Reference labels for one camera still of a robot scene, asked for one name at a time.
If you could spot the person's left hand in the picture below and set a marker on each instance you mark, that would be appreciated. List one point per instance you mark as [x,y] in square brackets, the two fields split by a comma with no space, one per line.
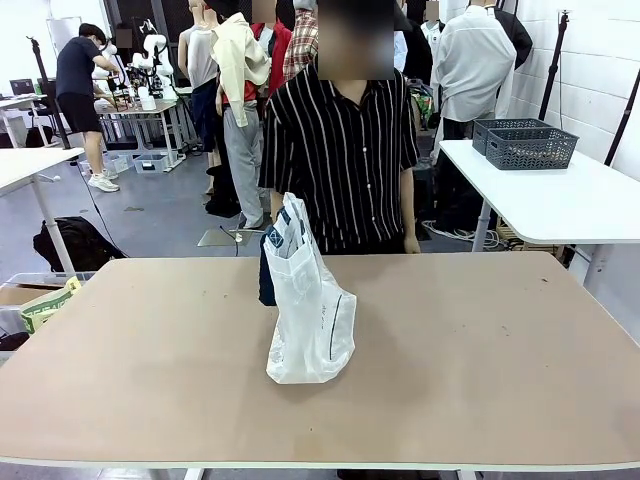
[412,245]

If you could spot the white plastic shopping bag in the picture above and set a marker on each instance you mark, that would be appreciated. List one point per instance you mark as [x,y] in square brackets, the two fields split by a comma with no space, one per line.
[307,320]

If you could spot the dark grey plastic basket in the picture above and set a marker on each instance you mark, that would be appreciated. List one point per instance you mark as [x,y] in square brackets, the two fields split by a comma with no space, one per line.
[492,127]
[532,150]

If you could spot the person's right forearm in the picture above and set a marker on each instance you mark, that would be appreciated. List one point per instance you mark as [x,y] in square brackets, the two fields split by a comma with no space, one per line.
[276,205]

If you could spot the person's left forearm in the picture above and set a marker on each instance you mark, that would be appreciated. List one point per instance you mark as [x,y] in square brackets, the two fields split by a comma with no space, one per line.
[409,200]

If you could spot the green printed paper bag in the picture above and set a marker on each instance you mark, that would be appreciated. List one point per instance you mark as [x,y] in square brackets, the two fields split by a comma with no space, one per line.
[47,310]

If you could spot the person in black striped shirt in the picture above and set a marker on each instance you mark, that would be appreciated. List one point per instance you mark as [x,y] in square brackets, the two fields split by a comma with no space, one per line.
[340,160]

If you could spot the white side table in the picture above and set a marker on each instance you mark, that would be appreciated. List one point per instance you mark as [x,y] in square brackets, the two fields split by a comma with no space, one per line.
[540,200]

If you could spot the mannequin with white shirt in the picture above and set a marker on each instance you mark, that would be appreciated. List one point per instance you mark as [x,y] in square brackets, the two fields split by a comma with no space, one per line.
[472,65]

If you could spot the red plaid shirt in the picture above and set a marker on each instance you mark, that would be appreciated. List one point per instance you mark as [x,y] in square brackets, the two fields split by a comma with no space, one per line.
[300,50]

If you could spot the black tripod stand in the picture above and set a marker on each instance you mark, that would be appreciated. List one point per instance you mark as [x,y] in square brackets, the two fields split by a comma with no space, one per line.
[554,65]
[47,95]

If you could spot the mannequin with red jacket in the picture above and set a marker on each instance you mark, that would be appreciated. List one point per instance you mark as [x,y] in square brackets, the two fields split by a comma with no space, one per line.
[279,55]

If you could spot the mannequin with cream jacket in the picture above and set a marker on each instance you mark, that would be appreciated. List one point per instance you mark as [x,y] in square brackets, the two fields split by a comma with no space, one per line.
[242,85]

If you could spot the black hanging garment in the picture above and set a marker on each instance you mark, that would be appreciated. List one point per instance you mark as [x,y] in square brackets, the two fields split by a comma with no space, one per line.
[517,35]

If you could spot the black tripod leg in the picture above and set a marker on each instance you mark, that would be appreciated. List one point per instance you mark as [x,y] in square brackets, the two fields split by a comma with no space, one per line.
[622,120]

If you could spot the white floor storage bin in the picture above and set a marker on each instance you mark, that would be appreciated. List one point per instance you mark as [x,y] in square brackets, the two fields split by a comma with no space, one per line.
[152,163]

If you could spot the mannequin with white tank top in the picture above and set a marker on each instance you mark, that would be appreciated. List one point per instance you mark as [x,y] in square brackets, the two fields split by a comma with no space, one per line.
[200,60]

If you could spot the background work table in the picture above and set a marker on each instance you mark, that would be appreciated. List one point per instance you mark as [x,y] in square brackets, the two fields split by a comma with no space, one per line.
[150,107]

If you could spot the white background robot arms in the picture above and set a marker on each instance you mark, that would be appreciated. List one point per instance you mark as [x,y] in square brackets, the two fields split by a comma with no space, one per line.
[152,55]

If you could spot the black backpack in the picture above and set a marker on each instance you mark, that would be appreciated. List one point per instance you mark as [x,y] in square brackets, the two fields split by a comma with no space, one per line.
[75,242]

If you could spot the person in dark t-shirt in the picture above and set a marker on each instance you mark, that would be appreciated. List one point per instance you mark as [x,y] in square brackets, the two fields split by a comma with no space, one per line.
[77,75]

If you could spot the white desk with metal leg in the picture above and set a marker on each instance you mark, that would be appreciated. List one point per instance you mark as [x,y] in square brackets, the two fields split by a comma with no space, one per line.
[30,165]

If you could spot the clear bin with cardboard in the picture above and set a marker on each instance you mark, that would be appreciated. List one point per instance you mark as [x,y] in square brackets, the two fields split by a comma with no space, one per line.
[20,295]

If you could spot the white board on stand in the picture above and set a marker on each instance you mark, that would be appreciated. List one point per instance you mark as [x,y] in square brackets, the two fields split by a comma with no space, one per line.
[62,37]

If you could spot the black laptop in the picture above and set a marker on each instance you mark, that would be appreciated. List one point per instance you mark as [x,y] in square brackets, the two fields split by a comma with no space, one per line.
[22,86]

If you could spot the flat mannequin base plate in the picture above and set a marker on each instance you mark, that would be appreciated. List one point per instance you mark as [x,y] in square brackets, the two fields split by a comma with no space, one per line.
[215,239]

